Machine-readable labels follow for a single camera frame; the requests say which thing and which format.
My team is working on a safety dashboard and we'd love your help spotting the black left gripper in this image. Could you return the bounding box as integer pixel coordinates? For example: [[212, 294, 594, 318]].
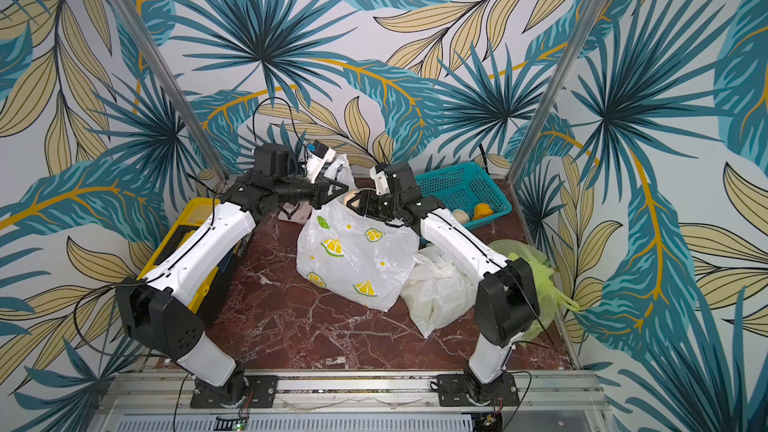
[[274, 172, 350, 209]]

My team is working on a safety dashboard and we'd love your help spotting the white lemon plastic bag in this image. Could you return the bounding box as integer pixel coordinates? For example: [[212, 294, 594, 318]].
[[400, 245, 477, 339]]

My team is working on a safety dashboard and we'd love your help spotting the green avocado plastic bag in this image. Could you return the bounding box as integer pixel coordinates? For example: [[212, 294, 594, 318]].
[[489, 239, 582, 342]]

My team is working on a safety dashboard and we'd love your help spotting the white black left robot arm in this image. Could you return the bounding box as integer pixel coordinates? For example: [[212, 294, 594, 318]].
[[115, 141, 349, 403]]

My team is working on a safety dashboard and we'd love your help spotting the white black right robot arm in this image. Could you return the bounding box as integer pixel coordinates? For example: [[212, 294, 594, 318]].
[[343, 163, 540, 403]]

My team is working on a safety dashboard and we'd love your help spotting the teal plastic basket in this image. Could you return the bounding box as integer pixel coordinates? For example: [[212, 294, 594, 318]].
[[415, 162, 512, 230]]

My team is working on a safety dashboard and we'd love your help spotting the orange pear right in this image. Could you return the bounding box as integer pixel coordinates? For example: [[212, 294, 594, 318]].
[[472, 202, 494, 221]]

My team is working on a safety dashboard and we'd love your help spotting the yellow tool box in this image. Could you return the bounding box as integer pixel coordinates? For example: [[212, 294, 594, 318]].
[[140, 198, 255, 313]]

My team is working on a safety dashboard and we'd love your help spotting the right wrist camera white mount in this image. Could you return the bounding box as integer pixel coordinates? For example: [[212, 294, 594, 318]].
[[369, 163, 390, 195]]

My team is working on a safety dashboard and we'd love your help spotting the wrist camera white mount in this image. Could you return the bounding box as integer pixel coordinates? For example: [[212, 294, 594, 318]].
[[306, 140, 336, 183], [369, 163, 390, 195]]

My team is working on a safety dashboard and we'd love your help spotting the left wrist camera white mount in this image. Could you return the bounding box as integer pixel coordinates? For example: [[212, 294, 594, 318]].
[[306, 140, 336, 183]]

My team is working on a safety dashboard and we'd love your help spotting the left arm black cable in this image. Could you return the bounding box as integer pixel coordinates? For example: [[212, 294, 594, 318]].
[[251, 97, 307, 151]]

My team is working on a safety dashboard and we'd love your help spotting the aluminium right frame post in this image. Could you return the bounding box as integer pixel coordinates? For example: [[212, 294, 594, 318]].
[[507, 0, 608, 185]]

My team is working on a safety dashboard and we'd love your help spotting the aluminium frame post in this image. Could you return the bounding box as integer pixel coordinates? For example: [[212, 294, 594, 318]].
[[108, 0, 229, 183], [507, 0, 608, 185]]

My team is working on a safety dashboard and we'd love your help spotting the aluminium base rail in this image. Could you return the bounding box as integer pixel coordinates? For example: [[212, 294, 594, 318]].
[[88, 370, 618, 431]]

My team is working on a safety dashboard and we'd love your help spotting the aluminium left frame post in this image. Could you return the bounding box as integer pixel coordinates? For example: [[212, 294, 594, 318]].
[[108, 0, 229, 183]]

